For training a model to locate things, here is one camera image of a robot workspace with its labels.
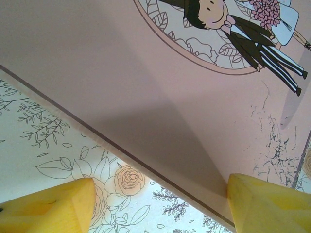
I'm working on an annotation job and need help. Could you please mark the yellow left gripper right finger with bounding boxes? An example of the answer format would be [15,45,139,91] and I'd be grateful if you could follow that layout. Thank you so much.
[226,173,311,233]

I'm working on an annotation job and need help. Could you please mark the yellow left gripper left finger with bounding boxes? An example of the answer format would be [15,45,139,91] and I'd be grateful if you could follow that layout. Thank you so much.
[0,177,96,233]

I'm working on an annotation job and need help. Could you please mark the pink wedding cartoon tin box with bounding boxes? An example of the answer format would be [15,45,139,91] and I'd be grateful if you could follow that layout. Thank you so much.
[0,0,311,232]

